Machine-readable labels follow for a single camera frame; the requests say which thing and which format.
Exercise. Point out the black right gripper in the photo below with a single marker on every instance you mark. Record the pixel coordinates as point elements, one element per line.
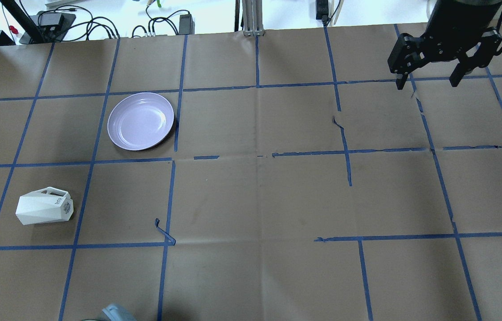
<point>454,24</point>

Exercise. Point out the white faceted cup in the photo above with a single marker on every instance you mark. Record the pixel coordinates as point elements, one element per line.
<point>45,205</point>

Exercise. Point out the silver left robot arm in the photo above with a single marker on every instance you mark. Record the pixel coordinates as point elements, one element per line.
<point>113,312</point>

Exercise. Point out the lilac round plate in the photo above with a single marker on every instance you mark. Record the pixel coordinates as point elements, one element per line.
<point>140,121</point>

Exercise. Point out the black power adapter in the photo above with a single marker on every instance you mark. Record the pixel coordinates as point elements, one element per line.
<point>186,25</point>

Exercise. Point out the aluminium frame post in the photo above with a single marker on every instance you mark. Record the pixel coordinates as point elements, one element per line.
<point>252,18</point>

